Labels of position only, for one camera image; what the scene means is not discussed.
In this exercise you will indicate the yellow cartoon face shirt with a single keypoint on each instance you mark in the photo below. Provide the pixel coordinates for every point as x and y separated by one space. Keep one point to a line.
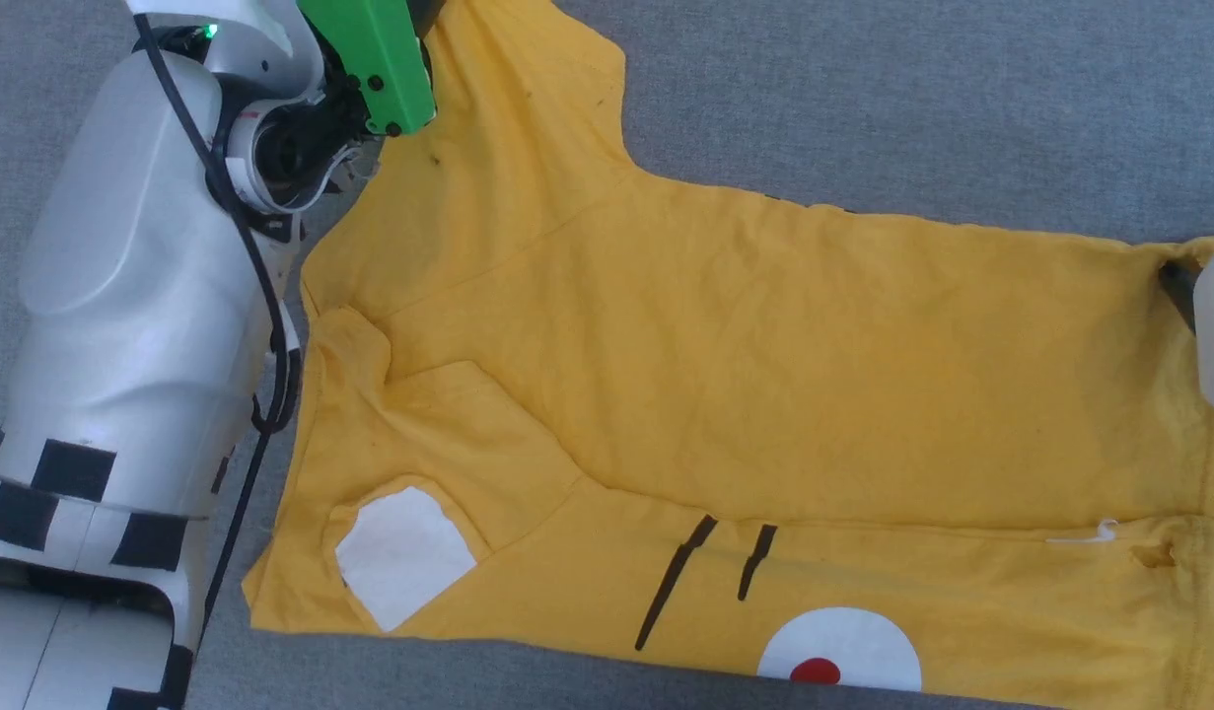
764 375

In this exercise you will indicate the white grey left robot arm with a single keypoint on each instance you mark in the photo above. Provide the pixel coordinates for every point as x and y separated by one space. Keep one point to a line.
133 296

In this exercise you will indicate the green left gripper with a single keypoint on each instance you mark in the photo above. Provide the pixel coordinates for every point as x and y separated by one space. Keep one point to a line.
375 59

